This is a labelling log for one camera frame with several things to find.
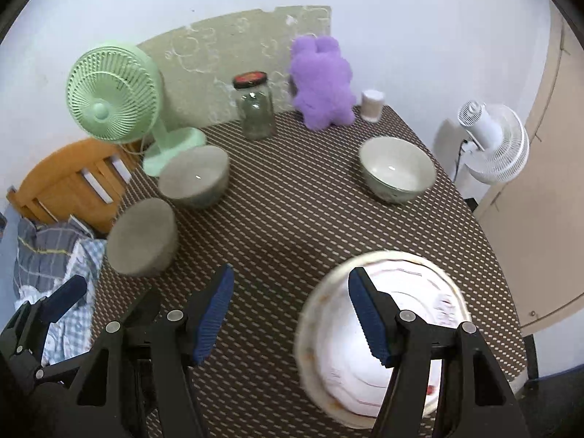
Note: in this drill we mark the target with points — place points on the large green-rim bowl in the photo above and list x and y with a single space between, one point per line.
395 170

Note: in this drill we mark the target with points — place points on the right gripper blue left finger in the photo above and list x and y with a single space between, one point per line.
179 344

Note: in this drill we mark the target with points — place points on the large scalloped yellow-flower plate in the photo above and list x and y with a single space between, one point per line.
315 351

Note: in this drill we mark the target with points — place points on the white floor fan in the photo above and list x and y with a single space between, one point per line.
499 142

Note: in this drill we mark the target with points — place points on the white plate red pattern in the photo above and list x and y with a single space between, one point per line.
392 328

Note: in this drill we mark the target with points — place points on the floral bowl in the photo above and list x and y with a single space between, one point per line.
144 240
197 177

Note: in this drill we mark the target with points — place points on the green patterned wall mat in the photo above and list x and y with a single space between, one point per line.
198 61

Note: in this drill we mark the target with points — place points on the green desk fan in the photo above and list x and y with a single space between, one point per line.
115 94

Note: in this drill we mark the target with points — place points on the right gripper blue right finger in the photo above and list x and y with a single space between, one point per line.
398 340

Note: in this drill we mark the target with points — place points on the wooden chair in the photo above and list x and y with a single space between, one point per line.
77 180

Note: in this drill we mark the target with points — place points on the glass jar black lid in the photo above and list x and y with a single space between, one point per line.
254 103

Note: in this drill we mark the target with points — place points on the cotton swab container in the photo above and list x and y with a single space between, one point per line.
372 104

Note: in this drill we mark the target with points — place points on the brown polka-dot tablecloth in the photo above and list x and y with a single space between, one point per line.
295 208

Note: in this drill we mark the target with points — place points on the purple plush toy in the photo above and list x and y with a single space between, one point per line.
321 77

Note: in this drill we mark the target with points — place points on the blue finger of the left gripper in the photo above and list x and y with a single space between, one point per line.
61 300

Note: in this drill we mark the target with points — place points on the plaid clothes pile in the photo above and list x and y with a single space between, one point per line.
36 259

